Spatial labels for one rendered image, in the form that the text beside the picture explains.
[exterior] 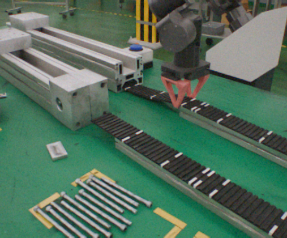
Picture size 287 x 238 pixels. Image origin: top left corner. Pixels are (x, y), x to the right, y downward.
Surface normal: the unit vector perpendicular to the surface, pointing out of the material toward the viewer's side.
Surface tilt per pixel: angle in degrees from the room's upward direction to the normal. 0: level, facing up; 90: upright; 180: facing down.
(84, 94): 90
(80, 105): 90
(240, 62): 90
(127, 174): 0
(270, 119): 0
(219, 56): 90
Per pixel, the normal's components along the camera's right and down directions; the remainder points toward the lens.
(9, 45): 0.69, 0.36
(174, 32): -0.41, 0.45
